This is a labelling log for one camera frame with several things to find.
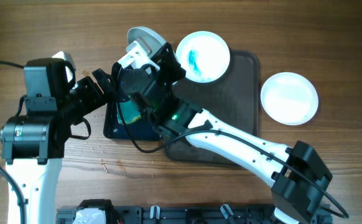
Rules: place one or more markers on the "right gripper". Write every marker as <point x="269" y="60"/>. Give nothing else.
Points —
<point x="170" y="63"/>

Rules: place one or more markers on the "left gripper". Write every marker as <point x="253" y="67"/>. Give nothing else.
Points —
<point x="96" y="98"/>

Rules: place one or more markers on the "green yellow sponge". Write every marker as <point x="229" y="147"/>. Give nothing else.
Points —
<point x="130" y="112"/>

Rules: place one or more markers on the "pale blue plate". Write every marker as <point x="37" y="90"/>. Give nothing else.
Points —
<point x="149" y="39"/>

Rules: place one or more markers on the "white plate top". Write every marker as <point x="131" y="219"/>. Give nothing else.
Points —
<point x="204" y="56"/>

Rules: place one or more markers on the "white plate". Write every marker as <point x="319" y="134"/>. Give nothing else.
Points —
<point x="204" y="56"/>
<point x="289" y="98"/>

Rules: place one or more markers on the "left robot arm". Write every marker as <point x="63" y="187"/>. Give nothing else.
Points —
<point x="33" y="144"/>

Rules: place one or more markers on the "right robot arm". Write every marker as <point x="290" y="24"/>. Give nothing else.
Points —
<point x="297" y="176"/>

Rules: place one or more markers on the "black water tray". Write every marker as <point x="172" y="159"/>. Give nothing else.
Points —
<point x="141" y="130"/>

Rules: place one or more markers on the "brown serving tray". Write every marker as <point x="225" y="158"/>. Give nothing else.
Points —
<point x="234" y="97"/>

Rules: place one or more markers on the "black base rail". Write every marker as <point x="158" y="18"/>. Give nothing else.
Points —
<point x="103" y="211"/>

